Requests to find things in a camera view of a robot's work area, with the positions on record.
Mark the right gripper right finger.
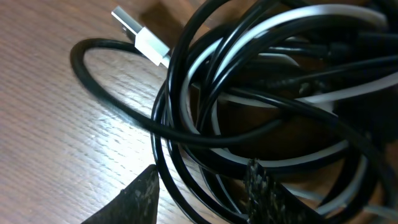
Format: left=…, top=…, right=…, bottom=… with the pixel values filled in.
left=244, top=159, right=326, bottom=224

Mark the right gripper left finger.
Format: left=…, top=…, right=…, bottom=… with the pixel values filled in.
left=82, top=164, right=160, bottom=224

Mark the black usb cable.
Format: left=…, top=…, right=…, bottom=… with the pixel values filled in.
left=70, top=0, right=398, bottom=224

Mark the white usb cable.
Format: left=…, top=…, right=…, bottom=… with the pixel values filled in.
left=111, top=2, right=398, bottom=218

